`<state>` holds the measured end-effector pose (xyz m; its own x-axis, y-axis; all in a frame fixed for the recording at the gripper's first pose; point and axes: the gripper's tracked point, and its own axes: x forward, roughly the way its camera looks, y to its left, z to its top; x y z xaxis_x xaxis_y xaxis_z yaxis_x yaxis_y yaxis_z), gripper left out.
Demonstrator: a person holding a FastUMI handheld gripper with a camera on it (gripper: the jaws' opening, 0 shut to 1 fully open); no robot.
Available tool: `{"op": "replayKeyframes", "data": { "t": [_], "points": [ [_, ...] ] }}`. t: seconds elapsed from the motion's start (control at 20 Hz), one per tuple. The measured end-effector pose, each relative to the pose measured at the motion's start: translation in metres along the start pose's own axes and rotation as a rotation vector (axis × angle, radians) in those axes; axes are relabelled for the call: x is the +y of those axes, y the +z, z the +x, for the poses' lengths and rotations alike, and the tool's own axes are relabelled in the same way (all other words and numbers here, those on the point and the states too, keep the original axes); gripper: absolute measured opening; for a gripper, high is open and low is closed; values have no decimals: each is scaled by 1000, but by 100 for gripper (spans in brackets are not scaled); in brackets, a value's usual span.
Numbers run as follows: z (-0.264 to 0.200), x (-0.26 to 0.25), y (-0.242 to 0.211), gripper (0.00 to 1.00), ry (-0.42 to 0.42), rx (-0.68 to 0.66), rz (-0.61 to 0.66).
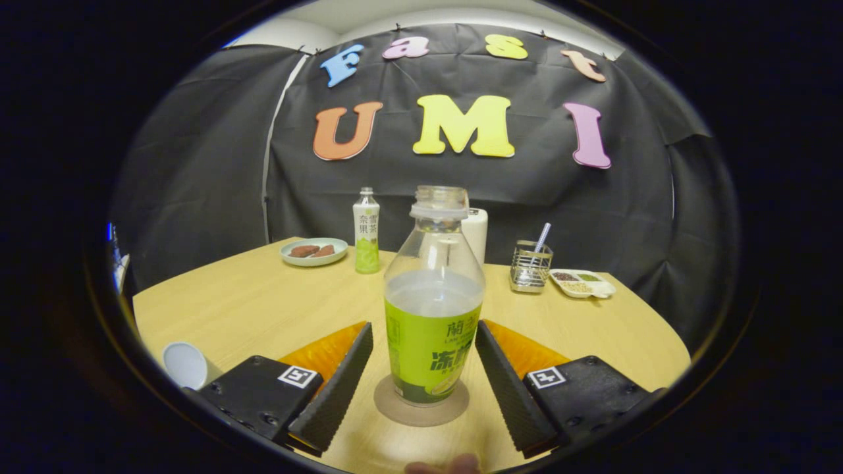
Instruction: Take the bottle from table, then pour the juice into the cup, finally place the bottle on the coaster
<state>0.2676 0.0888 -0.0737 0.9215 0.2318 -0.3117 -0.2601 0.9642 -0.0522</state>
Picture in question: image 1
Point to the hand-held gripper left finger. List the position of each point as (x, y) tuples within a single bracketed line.
[(339, 388)]

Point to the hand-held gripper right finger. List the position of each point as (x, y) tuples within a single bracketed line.
[(507, 388)]

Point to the green label juice bottle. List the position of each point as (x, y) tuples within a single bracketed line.
[(431, 349)]

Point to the brown round coaster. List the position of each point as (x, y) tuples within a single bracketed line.
[(421, 415)]

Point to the white cup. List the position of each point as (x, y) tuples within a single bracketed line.
[(184, 365)]

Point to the small capped green drink bottle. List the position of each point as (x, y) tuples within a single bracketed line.
[(366, 230)]

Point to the wooden table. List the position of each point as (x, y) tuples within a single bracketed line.
[(263, 309)]

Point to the white divided dish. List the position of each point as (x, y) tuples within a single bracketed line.
[(583, 284)]

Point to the pale green plate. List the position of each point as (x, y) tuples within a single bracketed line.
[(313, 261)]

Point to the brown food piece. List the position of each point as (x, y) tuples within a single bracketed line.
[(326, 250), (301, 251)]

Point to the striped drinking straw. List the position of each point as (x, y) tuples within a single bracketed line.
[(543, 236)]

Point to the cream toaster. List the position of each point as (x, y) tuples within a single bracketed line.
[(478, 234)]

